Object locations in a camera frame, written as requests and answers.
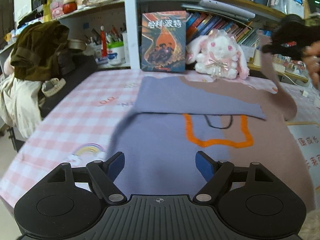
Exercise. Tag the pink checkered desk mat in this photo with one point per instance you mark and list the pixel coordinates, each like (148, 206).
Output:
(88, 115)

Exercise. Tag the pink white bunny plush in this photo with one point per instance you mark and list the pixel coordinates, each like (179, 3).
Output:
(218, 55)

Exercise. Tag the person right hand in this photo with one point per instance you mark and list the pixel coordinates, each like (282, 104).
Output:
(311, 60)

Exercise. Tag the dark olive garment pile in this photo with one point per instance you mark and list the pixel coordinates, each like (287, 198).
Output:
(36, 53)

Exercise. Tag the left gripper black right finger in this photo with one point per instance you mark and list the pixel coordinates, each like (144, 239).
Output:
(217, 175)

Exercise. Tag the white wrist watch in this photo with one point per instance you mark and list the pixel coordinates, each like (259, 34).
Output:
(53, 86)

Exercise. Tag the white pen holder cup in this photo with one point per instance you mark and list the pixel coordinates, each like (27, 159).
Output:
(115, 53)

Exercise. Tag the row of shelf books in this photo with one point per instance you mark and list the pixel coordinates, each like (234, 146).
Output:
(203, 23)

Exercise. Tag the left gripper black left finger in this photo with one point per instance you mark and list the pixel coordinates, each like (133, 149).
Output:
(103, 175)

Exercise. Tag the Harry Potter book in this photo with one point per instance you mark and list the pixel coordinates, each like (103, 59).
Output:
(163, 41)

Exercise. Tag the red daruma doll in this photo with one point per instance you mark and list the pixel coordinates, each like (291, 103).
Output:
(69, 6)

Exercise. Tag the white tablet on books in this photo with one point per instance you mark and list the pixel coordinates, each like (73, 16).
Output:
(213, 4)

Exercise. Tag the purple and brown sweater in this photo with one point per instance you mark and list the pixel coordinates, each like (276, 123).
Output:
(173, 118)

